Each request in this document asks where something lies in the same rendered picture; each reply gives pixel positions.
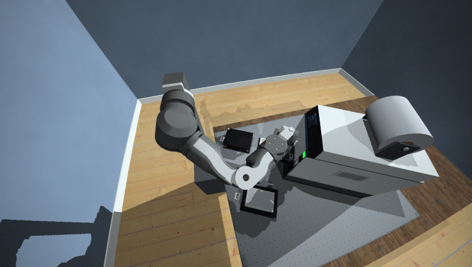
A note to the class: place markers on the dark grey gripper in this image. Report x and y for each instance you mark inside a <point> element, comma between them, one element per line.
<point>276,132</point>

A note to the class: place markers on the grey cylinder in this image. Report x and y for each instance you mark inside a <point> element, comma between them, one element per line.
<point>392,119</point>

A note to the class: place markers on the black rectangular frame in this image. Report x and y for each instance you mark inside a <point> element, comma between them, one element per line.
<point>260,212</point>
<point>238,140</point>

